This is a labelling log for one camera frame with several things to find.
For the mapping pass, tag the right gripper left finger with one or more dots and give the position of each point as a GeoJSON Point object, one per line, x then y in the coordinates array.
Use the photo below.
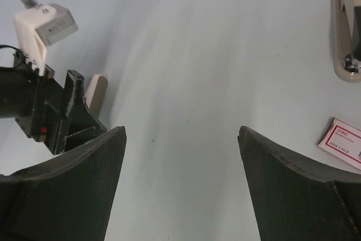
{"type": "Point", "coordinates": [69, 197]}

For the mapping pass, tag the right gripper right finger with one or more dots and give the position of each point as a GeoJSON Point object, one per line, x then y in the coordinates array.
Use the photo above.
{"type": "Point", "coordinates": [295, 197]}

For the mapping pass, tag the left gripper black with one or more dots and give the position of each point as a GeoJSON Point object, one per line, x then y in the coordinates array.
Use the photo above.
{"type": "Point", "coordinates": [46, 112]}

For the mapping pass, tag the red white staple box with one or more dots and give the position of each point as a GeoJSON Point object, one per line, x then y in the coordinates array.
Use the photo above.
{"type": "Point", "coordinates": [342, 141]}

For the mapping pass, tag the beige black stapler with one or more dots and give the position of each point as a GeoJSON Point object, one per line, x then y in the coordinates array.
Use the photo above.
{"type": "Point", "coordinates": [346, 39]}

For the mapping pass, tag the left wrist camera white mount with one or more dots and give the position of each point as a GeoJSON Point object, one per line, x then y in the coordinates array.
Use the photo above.
{"type": "Point", "coordinates": [40, 27]}

